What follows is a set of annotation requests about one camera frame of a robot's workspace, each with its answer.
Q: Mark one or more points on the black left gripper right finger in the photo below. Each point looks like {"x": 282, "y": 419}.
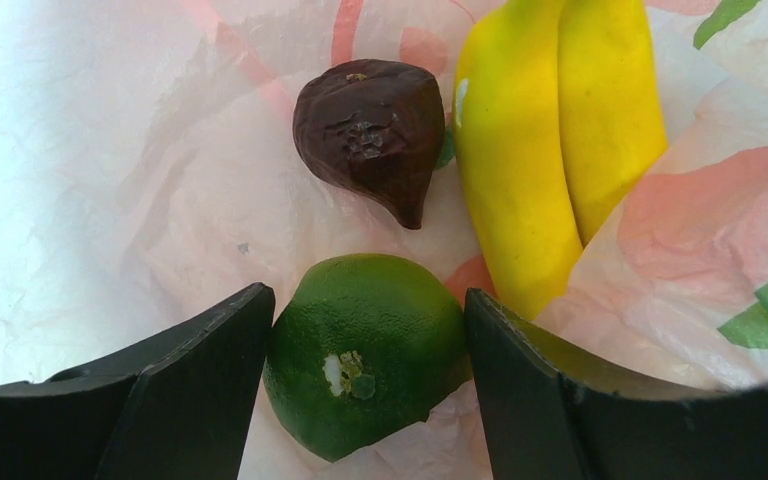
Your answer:
{"x": 552, "y": 410}

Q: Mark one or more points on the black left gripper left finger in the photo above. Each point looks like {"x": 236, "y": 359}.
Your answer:
{"x": 176, "y": 405}

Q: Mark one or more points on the pink plastic bag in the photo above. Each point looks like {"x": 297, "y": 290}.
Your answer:
{"x": 148, "y": 172}

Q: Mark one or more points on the dark green fake lime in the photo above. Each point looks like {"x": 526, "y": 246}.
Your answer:
{"x": 367, "y": 345}

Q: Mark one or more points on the yellow fake fruit in bag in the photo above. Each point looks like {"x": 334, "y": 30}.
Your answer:
{"x": 556, "y": 116}

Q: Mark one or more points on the brown fake fig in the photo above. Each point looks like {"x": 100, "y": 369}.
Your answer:
{"x": 375, "y": 128}

